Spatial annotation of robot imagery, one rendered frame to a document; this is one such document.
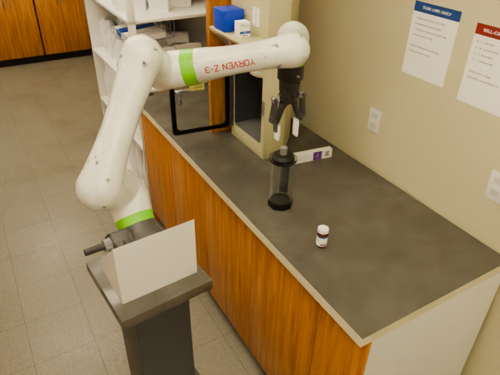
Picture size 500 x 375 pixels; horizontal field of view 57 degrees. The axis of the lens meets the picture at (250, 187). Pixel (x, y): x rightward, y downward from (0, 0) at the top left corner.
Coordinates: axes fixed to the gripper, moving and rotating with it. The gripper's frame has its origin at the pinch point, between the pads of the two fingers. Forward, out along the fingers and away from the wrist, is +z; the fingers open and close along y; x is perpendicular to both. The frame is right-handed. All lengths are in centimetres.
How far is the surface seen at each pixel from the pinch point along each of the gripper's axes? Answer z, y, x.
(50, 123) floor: 129, 56, -337
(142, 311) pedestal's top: 33, 69, 29
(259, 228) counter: 33.4, 16.5, 10.0
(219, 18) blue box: -28, -1, -58
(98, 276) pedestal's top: 33, 77, 8
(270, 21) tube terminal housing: -31.0, -12.7, -35.3
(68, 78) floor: 130, 15, -459
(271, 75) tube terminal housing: -7.9, -14.2, -35.2
